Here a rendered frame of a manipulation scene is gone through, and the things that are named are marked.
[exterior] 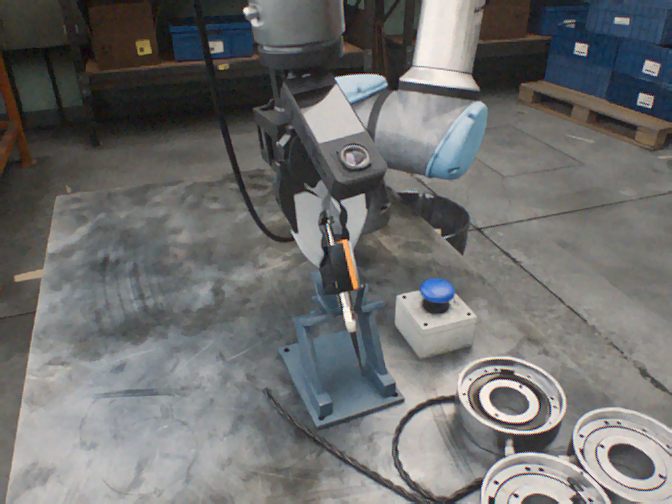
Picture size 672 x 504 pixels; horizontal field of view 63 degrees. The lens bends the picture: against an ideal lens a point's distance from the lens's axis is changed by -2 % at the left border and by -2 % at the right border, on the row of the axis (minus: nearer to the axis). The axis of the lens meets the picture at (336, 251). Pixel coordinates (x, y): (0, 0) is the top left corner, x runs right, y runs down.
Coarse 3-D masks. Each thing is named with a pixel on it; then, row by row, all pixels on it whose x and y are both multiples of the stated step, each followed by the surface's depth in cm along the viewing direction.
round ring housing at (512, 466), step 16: (496, 464) 47; (512, 464) 48; (528, 464) 49; (544, 464) 48; (560, 464) 48; (496, 480) 47; (560, 480) 47; (592, 480) 46; (480, 496) 45; (512, 496) 46; (528, 496) 46; (544, 496) 46; (560, 496) 46; (592, 496) 46
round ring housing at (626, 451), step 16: (592, 416) 52; (608, 416) 53; (624, 416) 53; (640, 416) 52; (576, 432) 50; (592, 432) 52; (640, 432) 52; (656, 432) 52; (576, 448) 49; (608, 448) 50; (624, 448) 51; (640, 448) 50; (576, 464) 48; (608, 464) 49; (624, 464) 52; (640, 464) 51; (656, 464) 49; (624, 480) 47; (640, 480) 47; (656, 480) 47; (608, 496) 46; (624, 496) 45
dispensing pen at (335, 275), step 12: (324, 216) 55; (324, 228) 55; (324, 252) 54; (336, 252) 53; (324, 264) 55; (336, 264) 53; (324, 276) 56; (336, 276) 53; (348, 276) 53; (324, 288) 57; (336, 288) 53; (348, 288) 53; (348, 300) 55; (348, 312) 55; (348, 324) 55; (360, 360) 55
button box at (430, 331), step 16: (400, 304) 67; (416, 304) 66; (432, 304) 66; (448, 304) 66; (464, 304) 66; (400, 320) 68; (416, 320) 64; (432, 320) 64; (448, 320) 64; (464, 320) 64; (416, 336) 64; (432, 336) 63; (448, 336) 64; (464, 336) 65; (416, 352) 65; (432, 352) 65
